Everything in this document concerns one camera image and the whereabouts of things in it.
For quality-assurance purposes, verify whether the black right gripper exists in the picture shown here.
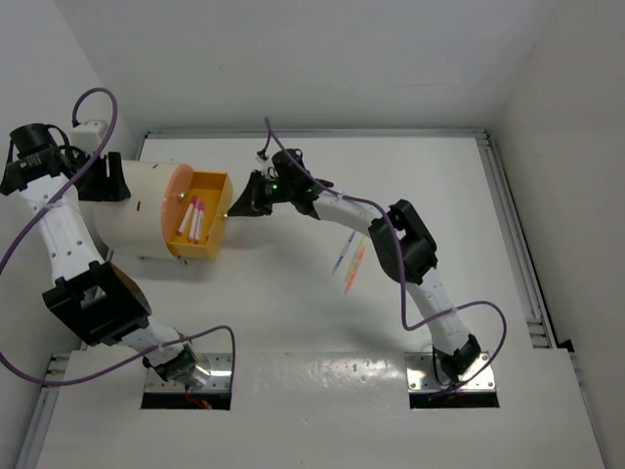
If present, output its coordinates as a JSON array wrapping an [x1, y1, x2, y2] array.
[[229, 170, 295, 217]]

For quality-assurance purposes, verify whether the purple cap white pen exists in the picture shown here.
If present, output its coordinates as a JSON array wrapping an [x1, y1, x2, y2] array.
[[188, 199, 204, 244]]

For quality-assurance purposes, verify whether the pink cap white pen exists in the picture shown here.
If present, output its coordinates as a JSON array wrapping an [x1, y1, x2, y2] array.
[[177, 195, 197, 235]]

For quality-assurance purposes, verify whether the cylindrical beige drawer container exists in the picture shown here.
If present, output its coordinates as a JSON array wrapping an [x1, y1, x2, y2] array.
[[93, 160, 233, 261]]

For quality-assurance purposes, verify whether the blue clear pen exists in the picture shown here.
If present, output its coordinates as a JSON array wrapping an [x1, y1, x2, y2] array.
[[331, 231, 356, 275]]

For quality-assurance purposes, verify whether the orange clear pen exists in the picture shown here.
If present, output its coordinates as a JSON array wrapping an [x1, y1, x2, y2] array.
[[344, 248, 365, 295]]

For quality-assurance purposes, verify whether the yellow clear pen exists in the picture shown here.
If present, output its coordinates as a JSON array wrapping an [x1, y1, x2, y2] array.
[[345, 236, 366, 283]]

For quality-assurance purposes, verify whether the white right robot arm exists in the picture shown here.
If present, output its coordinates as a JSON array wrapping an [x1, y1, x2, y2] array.
[[228, 149, 481, 383]]

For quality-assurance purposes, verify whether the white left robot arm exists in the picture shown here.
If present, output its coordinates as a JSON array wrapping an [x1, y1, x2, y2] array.
[[1, 123, 209, 391]]

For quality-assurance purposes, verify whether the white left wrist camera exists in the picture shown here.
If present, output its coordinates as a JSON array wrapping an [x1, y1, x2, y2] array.
[[69, 120, 108, 155]]

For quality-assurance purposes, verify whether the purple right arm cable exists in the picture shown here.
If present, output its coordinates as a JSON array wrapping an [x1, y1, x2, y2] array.
[[263, 115, 508, 395]]

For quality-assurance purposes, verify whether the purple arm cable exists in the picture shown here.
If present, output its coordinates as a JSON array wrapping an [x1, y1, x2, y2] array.
[[0, 87, 235, 387], [263, 115, 508, 395]]

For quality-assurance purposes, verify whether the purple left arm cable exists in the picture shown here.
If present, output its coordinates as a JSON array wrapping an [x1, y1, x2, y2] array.
[[0, 87, 235, 387]]

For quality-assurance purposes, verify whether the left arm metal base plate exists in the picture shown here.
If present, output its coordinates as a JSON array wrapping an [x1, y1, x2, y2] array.
[[144, 353, 232, 394]]

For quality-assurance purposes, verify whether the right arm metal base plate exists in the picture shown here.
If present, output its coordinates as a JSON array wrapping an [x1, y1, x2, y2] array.
[[404, 352, 497, 395]]

